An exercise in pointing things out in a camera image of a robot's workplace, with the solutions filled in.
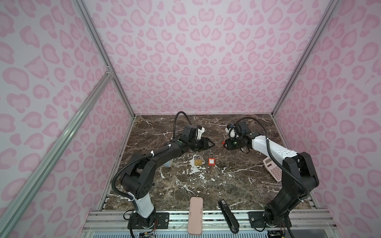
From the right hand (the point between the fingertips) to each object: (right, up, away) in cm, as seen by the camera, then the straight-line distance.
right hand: (227, 143), depth 91 cm
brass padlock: (-18, -11, +4) cm, 21 cm away
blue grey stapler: (-37, -13, -1) cm, 39 cm away
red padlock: (-9, -11, +2) cm, 15 cm away
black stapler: (-3, -33, -19) cm, 38 cm away
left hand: (-9, +1, -7) cm, 11 cm away
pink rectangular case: (-20, -34, -17) cm, 43 cm away
